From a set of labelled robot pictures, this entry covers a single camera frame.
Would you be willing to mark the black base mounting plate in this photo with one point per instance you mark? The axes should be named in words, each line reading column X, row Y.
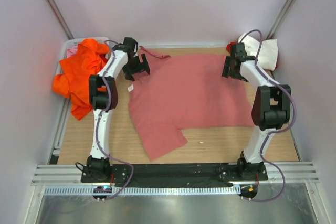
column 202, row 175

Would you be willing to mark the orange t shirt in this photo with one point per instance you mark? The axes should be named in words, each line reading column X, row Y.
column 73, row 82

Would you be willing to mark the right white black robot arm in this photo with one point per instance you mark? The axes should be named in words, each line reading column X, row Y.
column 270, row 111

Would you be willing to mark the red folded t shirt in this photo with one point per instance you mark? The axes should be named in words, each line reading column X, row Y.
column 268, row 56

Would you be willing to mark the aluminium frame post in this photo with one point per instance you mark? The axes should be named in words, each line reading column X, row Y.
column 59, row 17
column 280, row 18

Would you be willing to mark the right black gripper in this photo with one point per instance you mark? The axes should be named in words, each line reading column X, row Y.
column 233, row 69

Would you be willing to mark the slotted cable duct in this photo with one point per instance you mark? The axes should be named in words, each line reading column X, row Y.
column 101, row 191

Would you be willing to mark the white plastic basket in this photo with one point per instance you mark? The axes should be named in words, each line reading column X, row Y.
column 74, row 42

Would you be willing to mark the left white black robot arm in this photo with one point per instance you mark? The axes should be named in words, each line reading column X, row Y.
column 103, row 97

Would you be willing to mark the pink t shirt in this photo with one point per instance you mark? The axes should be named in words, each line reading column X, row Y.
column 184, row 92

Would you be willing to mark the left aluminium frame post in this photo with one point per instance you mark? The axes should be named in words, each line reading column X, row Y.
column 59, row 17

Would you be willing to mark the white folded t shirt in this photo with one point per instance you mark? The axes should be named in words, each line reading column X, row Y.
column 250, row 41

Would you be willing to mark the light pink garment in basket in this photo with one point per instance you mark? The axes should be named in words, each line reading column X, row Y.
column 72, row 51

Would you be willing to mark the right aluminium frame post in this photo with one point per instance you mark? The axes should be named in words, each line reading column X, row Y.
column 280, row 18

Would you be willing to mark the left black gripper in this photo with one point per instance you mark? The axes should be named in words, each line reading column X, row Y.
column 137, row 68

